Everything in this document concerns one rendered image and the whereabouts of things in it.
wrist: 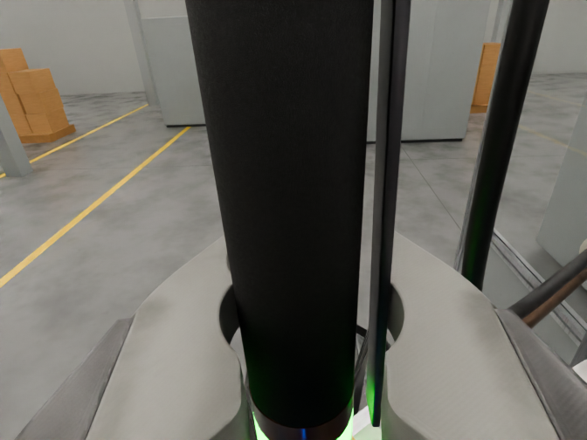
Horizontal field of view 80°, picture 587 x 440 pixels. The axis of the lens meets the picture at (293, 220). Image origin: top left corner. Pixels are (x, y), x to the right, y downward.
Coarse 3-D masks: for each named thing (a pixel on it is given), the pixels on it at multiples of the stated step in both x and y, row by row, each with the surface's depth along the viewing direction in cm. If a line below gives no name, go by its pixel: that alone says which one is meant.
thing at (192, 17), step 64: (192, 0) 6; (256, 0) 5; (320, 0) 5; (256, 64) 5; (320, 64) 5; (256, 128) 6; (320, 128) 6; (256, 192) 6; (320, 192) 6; (256, 256) 7; (320, 256) 7; (256, 320) 8; (320, 320) 8; (256, 384) 10; (320, 384) 9
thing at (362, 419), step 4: (364, 408) 18; (368, 408) 18; (360, 412) 18; (364, 412) 18; (368, 412) 18; (356, 416) 18; (360, 416) 18; (364, 416) 18; (368, 416) 18; (356, 420) 18; (360, 420) 18; (364, 420) 18; (368, 420) 18; (352, 424) 18; (356, 424) 18; (360, 424) 18; (364, 424) 18; (380, 424) 17; (352, 428) 17; (356, 428) 17; (360, 428) 17; (380, 428) 17; (352, 432) 17; (356, 432) 17
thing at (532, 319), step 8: (584, 272) 27; (576, 280) 26; (584, 280) 27; (568, 288) 26; (576, 288) 26; (552, 296) 25; (560, 296) 25; (544, 304) 24; (552, 304) 24; (536, 312) 24; (544, 312) 24; (528, 320) 23; (536, 320) 23
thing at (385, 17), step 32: (384, 0) 6; (384, 32) 7; (384, 64) 7; (384, 96) 7; (384, 128) 7; (384, 160) 7; (384, 192) 8; (384, 224) 8; (384, 256) 8; (384, 288) 9; (384, 320) 9; (384, 352) 10
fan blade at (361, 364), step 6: (366, 336) 50; (366, 342) 47; (366, 348) 45; (360, 354) 49; (366, 354) 54; (360, 360) 46; (366, 360) 57; (360, 366) 45; (360, 372) 48; (360, 378) 52; (360, 384) 53; (360, 390) 54; (354, 396) 49; (360, 396) 54; (354, 402) 50; (354, 408) 51; (354, 414) 51
